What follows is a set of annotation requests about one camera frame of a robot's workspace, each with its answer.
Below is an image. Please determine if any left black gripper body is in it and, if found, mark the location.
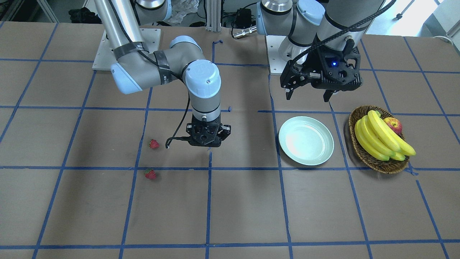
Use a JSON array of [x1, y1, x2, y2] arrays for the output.
[[280, 46, 362, 91]]

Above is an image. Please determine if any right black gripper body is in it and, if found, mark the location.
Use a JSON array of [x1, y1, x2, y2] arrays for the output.
[[186, 122, 231, 147]]

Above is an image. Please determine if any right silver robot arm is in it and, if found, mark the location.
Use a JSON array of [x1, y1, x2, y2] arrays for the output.
[[95, 0, 231, 147]]

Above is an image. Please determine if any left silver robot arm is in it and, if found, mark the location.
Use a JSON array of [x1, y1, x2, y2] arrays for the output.
[[256, 0, 387, 102]]

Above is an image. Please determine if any light green plate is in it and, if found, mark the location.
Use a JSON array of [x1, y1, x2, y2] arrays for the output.
[[278, 116, 335, 166]]

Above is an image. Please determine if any yellow banana bunch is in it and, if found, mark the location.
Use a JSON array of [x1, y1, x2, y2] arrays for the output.
[[354, 110, 416, 161]]

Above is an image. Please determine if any red apple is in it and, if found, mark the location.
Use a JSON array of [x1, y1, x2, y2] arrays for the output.
[[383, 117, 403, 135]]

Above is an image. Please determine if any wicker fruit basket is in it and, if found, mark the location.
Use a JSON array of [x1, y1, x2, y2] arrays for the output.
[[349, 105, 410, 174]]

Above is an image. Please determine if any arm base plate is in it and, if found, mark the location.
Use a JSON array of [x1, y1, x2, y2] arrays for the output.
[[92, 28, 161, 71], [265, 35, 324, 76]]

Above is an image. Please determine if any aluminium frame post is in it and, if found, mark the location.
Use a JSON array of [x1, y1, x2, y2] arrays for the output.
[[203, 0, 223, 33]]

